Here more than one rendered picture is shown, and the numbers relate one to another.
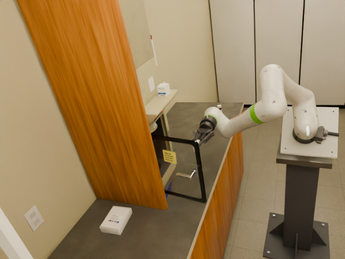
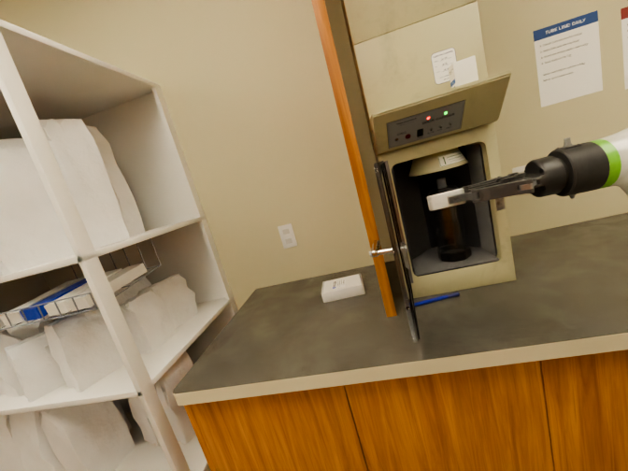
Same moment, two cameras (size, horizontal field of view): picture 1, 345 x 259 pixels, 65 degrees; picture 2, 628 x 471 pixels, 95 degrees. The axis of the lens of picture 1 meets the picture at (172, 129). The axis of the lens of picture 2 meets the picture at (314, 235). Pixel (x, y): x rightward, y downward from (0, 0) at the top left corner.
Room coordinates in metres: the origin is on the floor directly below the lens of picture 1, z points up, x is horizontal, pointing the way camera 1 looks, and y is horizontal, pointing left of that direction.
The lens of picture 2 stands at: (0.78, -0.60, 1.39)
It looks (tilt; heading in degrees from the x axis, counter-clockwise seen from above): 11 degrees down; 75
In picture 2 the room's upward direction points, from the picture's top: 15 degrees counter-clockwise
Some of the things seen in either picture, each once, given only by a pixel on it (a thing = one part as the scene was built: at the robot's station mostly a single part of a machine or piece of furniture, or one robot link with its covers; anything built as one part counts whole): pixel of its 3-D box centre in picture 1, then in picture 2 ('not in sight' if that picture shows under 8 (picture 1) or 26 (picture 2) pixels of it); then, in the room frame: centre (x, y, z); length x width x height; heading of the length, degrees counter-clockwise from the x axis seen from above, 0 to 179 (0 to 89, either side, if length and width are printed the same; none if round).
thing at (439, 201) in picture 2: not in sight; (446, 199); (1.21, -0.11, 1.28); 0.07 x 0.01 x 0.03; 153
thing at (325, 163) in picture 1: (303, 149); not in sight; (1.47, -0.85, 0.92); 0.32 x 0.32 x 0.04; 61
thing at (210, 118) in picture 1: (208, 123); (571, 168); (1.42, -0.22, 1.28); 0.09 x 0.06 x 0.12; 63
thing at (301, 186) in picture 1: (299, 200); not in sight; (1.47, -0.85, 0.45); 0.48 x 0.48 x 0.90; 61
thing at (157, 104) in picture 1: (160, 109); (435, 117); (1.36, 0.04, 1.46); 0.32 x 0.11 x 0.10; 153
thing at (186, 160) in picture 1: (176, 169); (396, 240); (1.16, 0.02, 1.19); 0.30 x 0.01 x 0.40; 56
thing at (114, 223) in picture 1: (116, 219); (342, 287); (1.12, 0.40, 0.96); 0.16 x 0.12 x 0.04; 157
